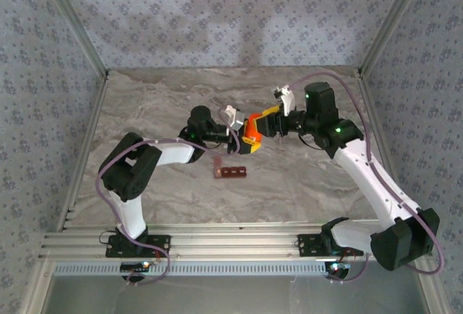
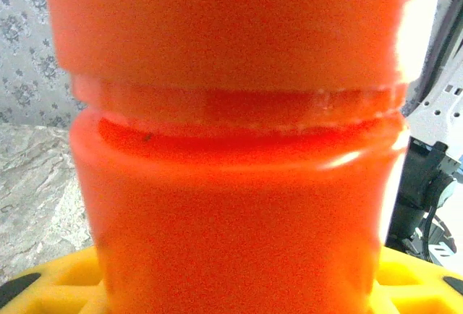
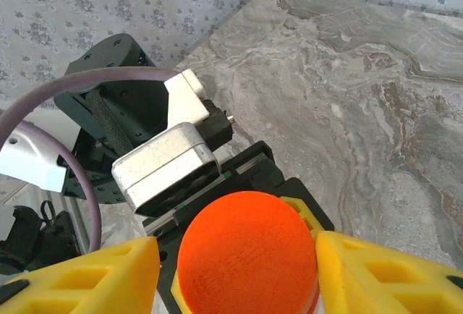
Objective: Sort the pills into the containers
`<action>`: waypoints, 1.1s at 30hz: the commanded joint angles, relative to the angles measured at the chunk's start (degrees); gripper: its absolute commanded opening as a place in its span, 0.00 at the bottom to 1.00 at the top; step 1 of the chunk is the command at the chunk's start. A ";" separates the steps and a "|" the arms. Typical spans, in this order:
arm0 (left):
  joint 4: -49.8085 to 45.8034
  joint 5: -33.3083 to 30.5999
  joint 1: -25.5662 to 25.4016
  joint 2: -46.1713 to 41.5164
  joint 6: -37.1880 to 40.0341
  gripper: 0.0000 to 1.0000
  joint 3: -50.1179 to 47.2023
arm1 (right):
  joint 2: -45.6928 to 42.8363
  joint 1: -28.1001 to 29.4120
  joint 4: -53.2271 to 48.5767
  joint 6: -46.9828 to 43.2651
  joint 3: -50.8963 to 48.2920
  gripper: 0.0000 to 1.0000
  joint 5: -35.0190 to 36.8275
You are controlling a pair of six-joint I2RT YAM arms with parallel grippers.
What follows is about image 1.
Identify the orange pill bottle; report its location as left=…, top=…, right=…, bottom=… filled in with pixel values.
left=242, top=119, right=263, bottom=142

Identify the brown pill organizer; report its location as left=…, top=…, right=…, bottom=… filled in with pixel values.
left=212, top=157, right=248, bottom=180

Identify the small controller board green light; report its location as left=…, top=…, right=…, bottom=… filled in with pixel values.
left=324, top=261, right=351, bottom=272
left=120, top=261, right=151, bottom=272

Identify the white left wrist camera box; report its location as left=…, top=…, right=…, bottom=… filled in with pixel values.
left=221, top=103, right=247, bottom=131

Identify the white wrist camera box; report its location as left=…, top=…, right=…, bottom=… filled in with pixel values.
left=271, top=84, right=297, bottom=116
left=221, top=103, right=247, bottom=131

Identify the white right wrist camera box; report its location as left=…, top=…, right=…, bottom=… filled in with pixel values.
left=271, top=84, right=297, bottom=116

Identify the aluminium table side rail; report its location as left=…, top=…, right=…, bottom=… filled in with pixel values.
left=356, top=71, right=415, bottom=230
left=54, top=71, right=109, bottom=234

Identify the aluminium mounting rail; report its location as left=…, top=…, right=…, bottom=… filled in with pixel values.
left=38, top=221, right=433, bottom=260

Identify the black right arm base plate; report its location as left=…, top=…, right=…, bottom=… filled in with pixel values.
left=297, top=233, right=365, bottom=257

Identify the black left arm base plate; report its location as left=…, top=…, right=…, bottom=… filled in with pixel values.
left=105, top=234, right=171, bottom=258

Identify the grey slotted cable duct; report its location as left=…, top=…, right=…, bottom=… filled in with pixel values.
left=53, top=260, right=328, bottom=277

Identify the aluminium frame post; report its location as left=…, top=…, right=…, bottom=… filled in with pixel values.
left=34, top=0, right=110, bottom=78
left=357, top=0, right=433, bottom=78

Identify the aluminium frame leg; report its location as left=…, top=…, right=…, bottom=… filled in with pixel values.
left=414, top=259, right=446, bottom=314
left=21, top=259, right=55, bottom=314

